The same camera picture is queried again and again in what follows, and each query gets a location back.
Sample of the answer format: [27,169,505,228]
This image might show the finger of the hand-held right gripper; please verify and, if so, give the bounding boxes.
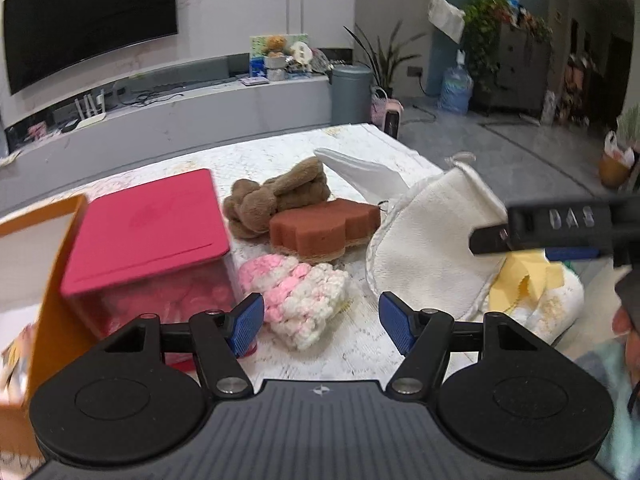
[542,246,602,262]
[469,200,617,256]

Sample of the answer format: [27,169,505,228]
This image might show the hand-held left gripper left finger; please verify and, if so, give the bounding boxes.
[102,292,266,401]

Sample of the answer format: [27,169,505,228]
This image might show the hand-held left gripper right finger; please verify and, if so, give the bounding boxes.
[378,291,543,401]

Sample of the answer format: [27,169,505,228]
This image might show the yellow cloth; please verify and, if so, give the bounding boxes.
[487,250,566,312]

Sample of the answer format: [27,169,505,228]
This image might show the pink white knitted cloth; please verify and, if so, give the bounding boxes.
[237,254,351,352]

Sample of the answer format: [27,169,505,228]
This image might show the white fleece towel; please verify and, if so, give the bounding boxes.
[364,152,511,323]

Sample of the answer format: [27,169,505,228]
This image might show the brown flower-shaped sponge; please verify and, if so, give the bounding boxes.
[269,197,382,263]

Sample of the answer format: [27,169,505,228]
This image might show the orange cardboard box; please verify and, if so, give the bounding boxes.
[0,194,101,461]

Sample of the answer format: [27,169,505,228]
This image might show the person's right forearm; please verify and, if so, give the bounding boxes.
[574,337,640,478]

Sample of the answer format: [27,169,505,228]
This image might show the person's right hand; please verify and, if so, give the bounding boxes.
[612,304,636,340]

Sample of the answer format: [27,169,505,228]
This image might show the orange basket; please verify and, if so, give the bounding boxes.
[599,152,633,188]

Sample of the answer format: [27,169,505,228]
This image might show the white plastic bag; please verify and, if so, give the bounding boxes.
[604,130,638,166]

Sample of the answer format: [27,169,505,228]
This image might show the pink lidded storage box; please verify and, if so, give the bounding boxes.
[60,168,261,372]

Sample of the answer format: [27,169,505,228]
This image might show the brown plush toy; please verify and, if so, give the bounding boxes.
[222,156,332,241]

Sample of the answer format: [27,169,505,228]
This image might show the dark cabinet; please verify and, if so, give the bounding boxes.
[472,22,551,116]

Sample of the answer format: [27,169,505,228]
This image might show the blue water bottle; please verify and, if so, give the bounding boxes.
[437,51,473,116]

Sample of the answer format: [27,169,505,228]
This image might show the pink bag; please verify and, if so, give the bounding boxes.
[370,87,405,126]

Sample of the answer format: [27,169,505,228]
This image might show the grey television console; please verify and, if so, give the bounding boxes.
[0,71,333,163]

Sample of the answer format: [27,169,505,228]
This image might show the bushy green plant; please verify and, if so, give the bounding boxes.
[460,0,553,92]

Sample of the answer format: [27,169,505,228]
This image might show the long-leaved potted plant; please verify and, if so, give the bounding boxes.
[344,21,426,102]

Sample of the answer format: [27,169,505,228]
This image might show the grey trash bin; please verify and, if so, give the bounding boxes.
[330,64,375,126]

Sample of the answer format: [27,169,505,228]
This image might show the white hanging bag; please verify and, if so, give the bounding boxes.
[427,0,466,43]

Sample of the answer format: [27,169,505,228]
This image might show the white router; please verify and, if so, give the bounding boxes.
[75,91,108,128]

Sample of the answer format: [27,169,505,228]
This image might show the colourful picture box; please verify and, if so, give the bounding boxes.
[249,34,309,81]

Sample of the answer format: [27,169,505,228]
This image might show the black curved television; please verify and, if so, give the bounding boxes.
[2,0,179,96]

